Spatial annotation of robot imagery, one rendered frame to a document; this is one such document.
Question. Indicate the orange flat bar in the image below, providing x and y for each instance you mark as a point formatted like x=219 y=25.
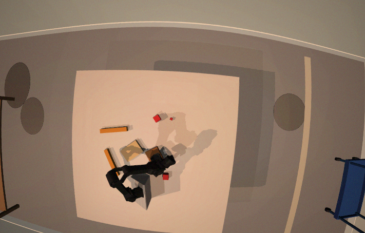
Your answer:
x=109 y=130
x=110 y=160

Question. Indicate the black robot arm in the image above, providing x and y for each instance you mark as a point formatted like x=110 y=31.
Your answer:
x=156 y=167

